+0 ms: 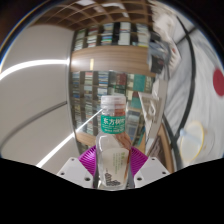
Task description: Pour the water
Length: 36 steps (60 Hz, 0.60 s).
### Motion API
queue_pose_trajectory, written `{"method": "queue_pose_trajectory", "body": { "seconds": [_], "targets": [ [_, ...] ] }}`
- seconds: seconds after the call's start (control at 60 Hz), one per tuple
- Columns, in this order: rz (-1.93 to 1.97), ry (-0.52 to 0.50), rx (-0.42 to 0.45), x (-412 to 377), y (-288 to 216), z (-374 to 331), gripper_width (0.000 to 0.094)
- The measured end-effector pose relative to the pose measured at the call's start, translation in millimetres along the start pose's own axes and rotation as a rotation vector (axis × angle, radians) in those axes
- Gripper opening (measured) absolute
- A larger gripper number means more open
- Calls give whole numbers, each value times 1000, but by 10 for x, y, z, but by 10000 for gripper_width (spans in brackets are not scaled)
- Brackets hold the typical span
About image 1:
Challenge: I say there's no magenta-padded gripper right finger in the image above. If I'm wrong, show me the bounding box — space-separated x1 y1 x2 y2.
128 146 171 190

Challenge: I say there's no white plastic stirrer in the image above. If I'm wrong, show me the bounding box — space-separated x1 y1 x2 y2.
179 129 202 142

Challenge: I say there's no linear ceiling light strip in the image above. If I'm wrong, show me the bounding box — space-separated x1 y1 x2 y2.
0 59 71 82

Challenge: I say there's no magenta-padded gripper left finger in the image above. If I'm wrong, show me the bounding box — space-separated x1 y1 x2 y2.
56 146 98 190

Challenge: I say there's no narrow book-filled bookshelf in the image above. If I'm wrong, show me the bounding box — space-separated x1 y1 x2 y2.
73 21 152 51

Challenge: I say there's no clear green-labelled drink bottle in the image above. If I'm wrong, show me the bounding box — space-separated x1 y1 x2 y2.
94 94 132 191

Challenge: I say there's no wooden cubby shelf unit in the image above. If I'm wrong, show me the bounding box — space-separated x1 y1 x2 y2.
33 0 158 31

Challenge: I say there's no flat round red coaster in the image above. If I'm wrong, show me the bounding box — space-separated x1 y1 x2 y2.
212 67 224 98

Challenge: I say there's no beige architectural model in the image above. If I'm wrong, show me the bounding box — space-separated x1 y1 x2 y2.
138 78 171 158

